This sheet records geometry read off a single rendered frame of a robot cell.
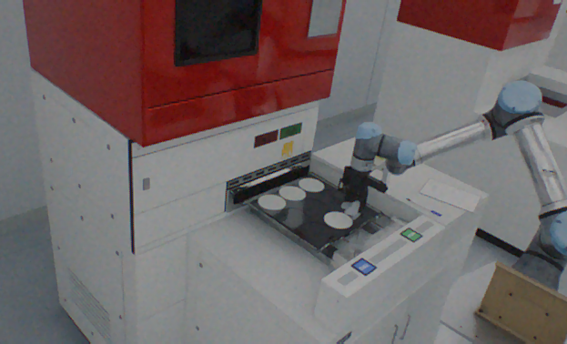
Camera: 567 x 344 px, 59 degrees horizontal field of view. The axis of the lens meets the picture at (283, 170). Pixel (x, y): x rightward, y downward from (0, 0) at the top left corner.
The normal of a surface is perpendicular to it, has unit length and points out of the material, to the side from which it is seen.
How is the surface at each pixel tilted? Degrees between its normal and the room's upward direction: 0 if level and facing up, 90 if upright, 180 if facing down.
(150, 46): 90
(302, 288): 0
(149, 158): 90
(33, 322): 0
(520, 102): 41
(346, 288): 0
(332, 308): 90
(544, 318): 90
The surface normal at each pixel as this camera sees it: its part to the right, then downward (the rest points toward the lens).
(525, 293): -0.67, 0.29
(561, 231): -0.18, -0.16
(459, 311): 0.12, -0.87
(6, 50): 0.70, 0.42
